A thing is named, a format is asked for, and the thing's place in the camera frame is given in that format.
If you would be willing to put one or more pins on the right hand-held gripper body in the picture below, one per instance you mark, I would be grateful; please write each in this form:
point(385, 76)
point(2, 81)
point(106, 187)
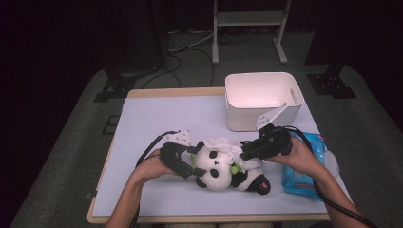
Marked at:
point(277, 142)

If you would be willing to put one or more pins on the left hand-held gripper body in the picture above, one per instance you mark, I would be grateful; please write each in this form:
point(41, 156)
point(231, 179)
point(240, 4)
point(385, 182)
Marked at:
point(169, 153)

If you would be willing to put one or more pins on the white wet wipe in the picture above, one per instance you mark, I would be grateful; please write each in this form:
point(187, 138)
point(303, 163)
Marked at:
point(221, 144)

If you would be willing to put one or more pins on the white plastic storage bin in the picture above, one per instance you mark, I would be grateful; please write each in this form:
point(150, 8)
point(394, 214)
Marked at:
point(244, 117)

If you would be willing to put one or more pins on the panda plush toy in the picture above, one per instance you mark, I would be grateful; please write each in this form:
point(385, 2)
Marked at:
point(225, 182)

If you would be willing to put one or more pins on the blue wet wipes pack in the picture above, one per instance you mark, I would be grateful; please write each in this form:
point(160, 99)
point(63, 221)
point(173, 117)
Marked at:
point(297, 185)

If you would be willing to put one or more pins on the person's left hand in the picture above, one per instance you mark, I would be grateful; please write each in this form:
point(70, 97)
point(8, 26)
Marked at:
point(152, 167)

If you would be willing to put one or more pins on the person's right hand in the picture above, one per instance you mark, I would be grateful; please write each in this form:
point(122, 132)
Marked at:
point(301, 160)

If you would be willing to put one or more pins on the wooden table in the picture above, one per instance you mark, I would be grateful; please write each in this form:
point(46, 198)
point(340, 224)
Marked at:
point(174, 92)

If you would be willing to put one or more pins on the dark floor plate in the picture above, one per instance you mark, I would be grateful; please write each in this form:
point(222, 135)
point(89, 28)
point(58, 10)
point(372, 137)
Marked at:
point(111, 128)

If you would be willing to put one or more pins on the black stand base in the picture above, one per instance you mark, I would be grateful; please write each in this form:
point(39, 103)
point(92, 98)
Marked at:
point(329, 84)
point(115, 87)

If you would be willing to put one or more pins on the white metal stand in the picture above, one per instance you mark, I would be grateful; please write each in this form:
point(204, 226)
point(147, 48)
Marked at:
point(247, 18)

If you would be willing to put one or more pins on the small black table bracket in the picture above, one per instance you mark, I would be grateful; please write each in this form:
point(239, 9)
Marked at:
point(91, 195)

